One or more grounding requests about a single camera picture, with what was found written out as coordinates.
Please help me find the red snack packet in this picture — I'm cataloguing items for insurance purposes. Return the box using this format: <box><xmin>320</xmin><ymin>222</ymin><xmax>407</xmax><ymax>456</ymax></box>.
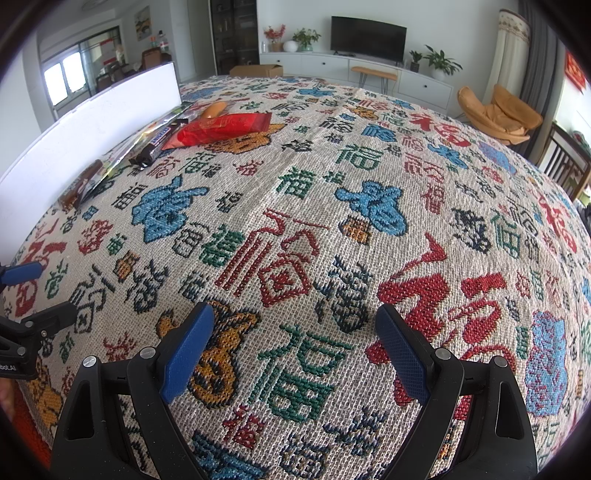
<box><xmin>163</xmin><ymin>112</ymin><xmax>272</xmax><ymax>151</ymax></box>

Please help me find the window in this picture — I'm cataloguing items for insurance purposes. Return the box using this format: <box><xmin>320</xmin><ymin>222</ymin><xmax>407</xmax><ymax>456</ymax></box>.
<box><xmin>42</xmin><ymin>54</ymin><xmax>86</xmax><ymax>107</ymax></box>

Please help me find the grey curtain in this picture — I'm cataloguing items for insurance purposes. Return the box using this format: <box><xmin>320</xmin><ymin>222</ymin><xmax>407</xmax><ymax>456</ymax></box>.
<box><xmin>517</xmin><ymin>0</ymin><xmax>571</xmax><ymax>125</ymax></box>

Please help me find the wall painting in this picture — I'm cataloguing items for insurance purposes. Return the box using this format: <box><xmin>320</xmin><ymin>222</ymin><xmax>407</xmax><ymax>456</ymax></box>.
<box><xmin>134</xmin><ymin>6</ymin><xmax>152</xmax><ymax>40</ymax></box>

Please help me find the dining table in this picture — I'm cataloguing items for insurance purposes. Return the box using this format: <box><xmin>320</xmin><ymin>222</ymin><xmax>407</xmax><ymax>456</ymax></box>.
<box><xmin>95</xmin><ymin>62</ymin><xmax>139</xmax><ymax>90</ymax></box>

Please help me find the white television cabinet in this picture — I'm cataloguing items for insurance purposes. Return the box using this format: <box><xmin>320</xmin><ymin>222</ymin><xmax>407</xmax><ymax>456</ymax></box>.
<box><xmin>259</xmin><ymin>51</ymin><xmax>455</xmax><ymax>110</ymax></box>

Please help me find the covered standing air conditioner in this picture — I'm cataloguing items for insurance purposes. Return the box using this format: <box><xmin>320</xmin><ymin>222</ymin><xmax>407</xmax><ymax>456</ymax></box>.
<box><xmin>485</xmin><ymin>8</ymin><xmax>532</xmax><ymax>104</ymax></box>

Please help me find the printed blanket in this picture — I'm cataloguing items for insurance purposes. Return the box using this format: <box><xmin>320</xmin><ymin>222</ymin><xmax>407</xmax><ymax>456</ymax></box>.
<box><xmin>0</xmin><ymin>74</ymin><xmax>591</xmax><ymax>480</ymax></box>

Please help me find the long white box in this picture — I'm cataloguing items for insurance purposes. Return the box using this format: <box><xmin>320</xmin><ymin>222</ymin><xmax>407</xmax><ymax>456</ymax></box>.
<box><xmin>0</xmin><ymin>61</ymin><xmax>183</xmax><ymax>273</ymax></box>

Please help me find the brown sausage snack stick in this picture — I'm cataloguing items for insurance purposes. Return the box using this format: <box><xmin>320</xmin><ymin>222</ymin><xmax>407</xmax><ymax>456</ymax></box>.
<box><xmin>59</xmin><ymin>158</ymin><xmax>106</xmax><ymax>209</ymax></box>

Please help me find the tall dark cabinet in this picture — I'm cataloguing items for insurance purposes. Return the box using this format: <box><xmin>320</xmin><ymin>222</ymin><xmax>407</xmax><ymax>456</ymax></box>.
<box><xmin>209</xmin><ymin>0</ymin><xmax>259</xmax><ymax>77</ymax></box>

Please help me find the wooden bench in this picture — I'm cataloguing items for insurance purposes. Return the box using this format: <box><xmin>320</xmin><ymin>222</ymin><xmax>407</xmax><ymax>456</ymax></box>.
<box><xmin>350</xmin><ymin>66</ymin><xmax>399</xmax><ymax>95</ymax></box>

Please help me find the cardboard box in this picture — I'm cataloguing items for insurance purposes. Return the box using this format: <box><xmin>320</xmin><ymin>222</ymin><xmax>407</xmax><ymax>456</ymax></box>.
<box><xmin>229</xmin><ymin>64</ymin><xmax>284</xmax><ymax>79</ymax></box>

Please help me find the plant in glass vase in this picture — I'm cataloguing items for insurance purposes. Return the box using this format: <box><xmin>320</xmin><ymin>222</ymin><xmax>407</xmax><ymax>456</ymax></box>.
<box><xmin>292</xmin><ymin>28</ymin><xmax>321</xmax><ymax>52</ymax></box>

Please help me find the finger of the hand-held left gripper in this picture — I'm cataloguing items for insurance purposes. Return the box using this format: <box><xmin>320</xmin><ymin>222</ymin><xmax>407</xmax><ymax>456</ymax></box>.
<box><xmin>0</xmin><ymin>302</ymin><xmax>79</xmax><ymax>357</ymax></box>
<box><xmin>0</xmin><ymin>261</ymin><xmax>42</xmax><ymax>286</ymax></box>

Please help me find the dark wooden chair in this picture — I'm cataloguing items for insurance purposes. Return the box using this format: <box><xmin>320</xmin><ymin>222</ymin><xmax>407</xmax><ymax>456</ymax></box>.
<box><xmin>536</xmin><ymin>121</ymin><xmax>591</xmax><ymax>204</ymax></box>

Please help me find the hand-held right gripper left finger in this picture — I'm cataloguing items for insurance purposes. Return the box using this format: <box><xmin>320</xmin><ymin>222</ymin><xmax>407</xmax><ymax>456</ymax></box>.
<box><xmin>51</xmin><ymin>301</ymin><xmax>216</xmax><ymax>480</ymax></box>

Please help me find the red flower arrangement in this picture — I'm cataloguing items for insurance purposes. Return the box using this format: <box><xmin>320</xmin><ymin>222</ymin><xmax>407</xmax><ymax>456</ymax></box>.
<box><xmin>263</xmin><ymin>25</ymin><xmax>286</xmax><ymax>52</ymax></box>

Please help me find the dark chocolate bar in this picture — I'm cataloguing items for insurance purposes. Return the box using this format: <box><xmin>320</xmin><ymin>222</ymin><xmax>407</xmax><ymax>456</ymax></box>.
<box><xmin>128</xmin><ymin>118</ymin><xmax>190</xmax><ymax>169</ymax></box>

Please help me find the orange cloth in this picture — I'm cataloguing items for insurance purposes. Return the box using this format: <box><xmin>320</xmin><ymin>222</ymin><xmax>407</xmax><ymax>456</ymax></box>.
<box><xmin>11</xmin><ymin>383</ymin><xmax>52</xmax><ymax>462</ymax></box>

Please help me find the black television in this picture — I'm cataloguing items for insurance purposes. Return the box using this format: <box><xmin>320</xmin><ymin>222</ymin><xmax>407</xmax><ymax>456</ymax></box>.
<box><xmin>331</xmin><ymin>16</ymin><xmax>408</xmax><ymax>63</ymax></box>

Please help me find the red wall hanging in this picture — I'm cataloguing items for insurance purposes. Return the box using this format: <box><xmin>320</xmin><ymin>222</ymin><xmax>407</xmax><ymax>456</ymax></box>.
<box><xmin>564</xmin><ymin>52</ymin><xmax>588</xmax><ymax>90</ymax></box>

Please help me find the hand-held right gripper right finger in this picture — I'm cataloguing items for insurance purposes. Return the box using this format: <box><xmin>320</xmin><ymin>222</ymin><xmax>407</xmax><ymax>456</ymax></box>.
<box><xmin>374</xmin><ymin>303</ymin><xmax>539</xmax><ymax>480</ymax></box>

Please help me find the packaged orange sausage bun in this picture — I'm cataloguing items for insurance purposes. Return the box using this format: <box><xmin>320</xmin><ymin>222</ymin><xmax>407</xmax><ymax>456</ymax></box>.
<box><xmin>191</xmin><ymin>100</ymin><xmax>232</xmax><ymax>121</ymax></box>

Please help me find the clear green-trimmed packet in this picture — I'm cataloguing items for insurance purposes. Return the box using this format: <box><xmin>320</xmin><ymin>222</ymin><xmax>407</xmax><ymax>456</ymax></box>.
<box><xmin>90</xmin><ymin>102</ymin><xmax>197</xmax><ymax>183</ymax></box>

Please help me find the large potted plant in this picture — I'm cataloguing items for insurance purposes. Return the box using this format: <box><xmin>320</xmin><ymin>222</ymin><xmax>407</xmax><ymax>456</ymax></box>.
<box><xmin>424</xmin><ymin>45</ymin><xmax>463</xmax><ymax>80</ymax></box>

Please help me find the orange lounge chair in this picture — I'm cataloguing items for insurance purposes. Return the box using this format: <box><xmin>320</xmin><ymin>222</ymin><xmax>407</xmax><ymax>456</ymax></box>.
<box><xmin>457</xmin><ymin>84</ymin><xmax>544</xmax><ymax>146</ymax></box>

